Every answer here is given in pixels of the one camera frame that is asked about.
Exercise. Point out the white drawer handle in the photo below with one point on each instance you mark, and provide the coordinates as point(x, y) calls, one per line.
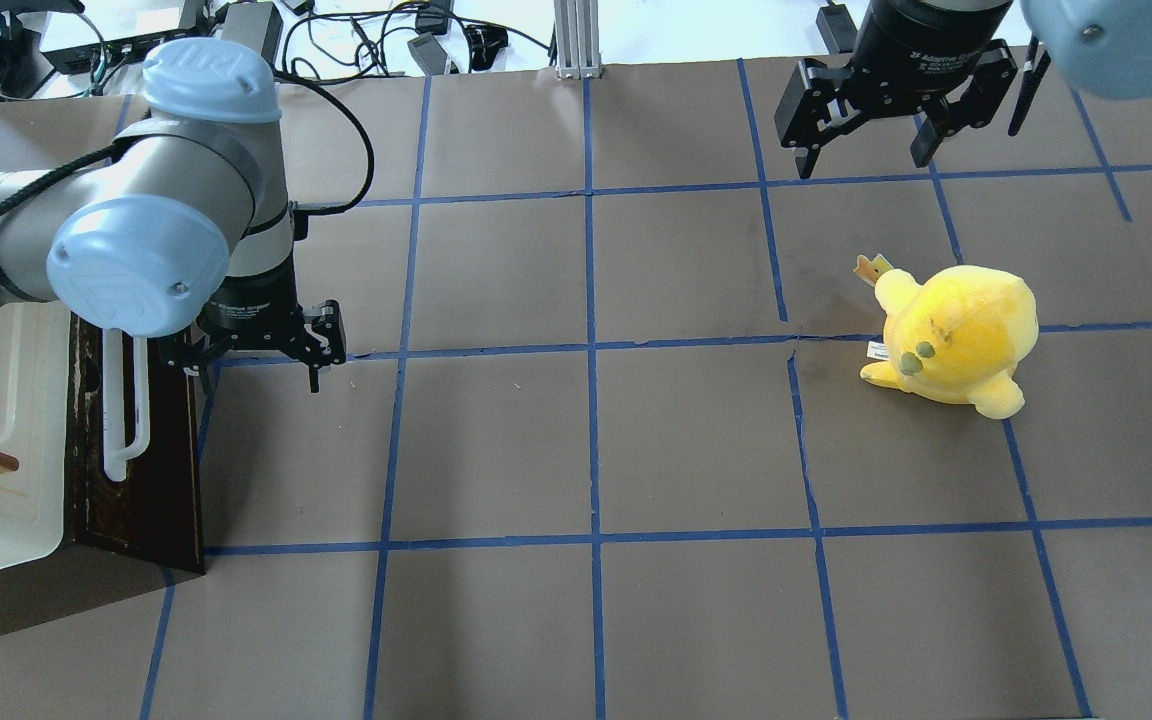
point(125, 402)

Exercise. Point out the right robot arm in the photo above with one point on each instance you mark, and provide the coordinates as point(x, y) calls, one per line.
point(1103, 48)

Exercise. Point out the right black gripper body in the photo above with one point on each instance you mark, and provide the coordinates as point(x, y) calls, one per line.
point(921, 45)

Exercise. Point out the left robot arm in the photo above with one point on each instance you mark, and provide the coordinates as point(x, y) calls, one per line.
point(181, 229)

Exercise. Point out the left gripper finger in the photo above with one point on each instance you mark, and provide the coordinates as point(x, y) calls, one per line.
point(191, 357)
point(315, 337)

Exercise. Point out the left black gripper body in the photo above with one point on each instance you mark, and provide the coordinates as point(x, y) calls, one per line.
point(254, 307)

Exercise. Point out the dark wooden drawer box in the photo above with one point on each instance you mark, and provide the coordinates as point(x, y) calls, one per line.
point(118, 539)

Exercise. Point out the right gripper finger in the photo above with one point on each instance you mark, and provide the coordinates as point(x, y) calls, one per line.
point(814, 109)
point(988, 85)

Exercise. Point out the aluminium frame post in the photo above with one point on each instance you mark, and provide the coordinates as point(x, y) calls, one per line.
point(576, 50)

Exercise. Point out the cream plastic storage box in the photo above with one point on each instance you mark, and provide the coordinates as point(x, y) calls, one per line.
point(34, 377)

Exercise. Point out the yellow plush dinosaur toy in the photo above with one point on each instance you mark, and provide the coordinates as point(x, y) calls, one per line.
point(957, 338)

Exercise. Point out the black power adapter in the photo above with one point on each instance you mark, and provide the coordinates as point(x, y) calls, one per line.
point(430, 56)

